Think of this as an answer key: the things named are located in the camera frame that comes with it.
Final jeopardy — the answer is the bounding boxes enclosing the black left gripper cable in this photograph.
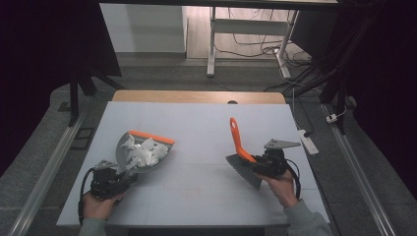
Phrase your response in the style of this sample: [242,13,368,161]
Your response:
[77,166,96,226]

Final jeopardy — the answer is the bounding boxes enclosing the grey dustpan with orange lip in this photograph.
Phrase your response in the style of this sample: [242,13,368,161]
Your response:
[115,130,176,180]

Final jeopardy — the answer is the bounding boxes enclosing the wooden table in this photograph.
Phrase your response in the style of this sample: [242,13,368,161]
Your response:
[111,89,287,105]

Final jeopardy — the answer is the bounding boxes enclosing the aluminium floor rail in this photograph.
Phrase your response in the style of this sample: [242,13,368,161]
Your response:
[6,110,87,236]
[322,103,398,236]

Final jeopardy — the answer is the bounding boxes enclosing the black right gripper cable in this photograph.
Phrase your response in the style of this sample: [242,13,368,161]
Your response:
[284,158,303,201]

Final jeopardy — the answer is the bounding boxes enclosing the white tissue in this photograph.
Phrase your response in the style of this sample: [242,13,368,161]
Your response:
[121,134,170,171]

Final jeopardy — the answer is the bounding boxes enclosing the black tripod stand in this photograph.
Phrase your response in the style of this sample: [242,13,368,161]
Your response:
[66,64,126,128]

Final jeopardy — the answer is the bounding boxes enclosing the person's left hand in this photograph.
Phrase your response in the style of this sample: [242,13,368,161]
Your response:
[82,191,127,221]

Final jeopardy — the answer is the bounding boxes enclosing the black metal stand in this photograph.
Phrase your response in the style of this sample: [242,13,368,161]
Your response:
[288,13,382,136]

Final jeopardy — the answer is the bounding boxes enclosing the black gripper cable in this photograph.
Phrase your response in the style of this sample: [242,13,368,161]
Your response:
[284,158,303,201]
[77,166,96,226]

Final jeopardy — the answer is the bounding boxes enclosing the orange handled grey brush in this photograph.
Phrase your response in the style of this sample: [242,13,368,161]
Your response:
[225,117,264,191]

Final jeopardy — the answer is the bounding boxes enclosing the white metal desk frame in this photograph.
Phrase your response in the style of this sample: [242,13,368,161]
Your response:
[206,5,300,80]

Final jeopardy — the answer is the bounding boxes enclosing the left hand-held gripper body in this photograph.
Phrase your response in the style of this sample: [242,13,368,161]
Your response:
[89,158,130,201]

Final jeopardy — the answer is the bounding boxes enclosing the white cabinet panel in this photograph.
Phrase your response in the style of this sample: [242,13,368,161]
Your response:
[99,3,189,54]

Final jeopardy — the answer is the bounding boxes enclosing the black floor cables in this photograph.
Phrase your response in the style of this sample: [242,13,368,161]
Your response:
[214,8,324,94]

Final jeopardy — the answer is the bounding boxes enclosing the person's right hand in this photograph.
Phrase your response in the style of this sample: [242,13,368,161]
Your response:
[255,169,300,209]

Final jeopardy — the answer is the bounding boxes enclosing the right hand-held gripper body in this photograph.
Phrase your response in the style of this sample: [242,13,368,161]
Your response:
[259,138,302,180]

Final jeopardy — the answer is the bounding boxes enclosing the white power strip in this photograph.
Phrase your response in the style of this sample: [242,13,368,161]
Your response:
[296,129,321,156]

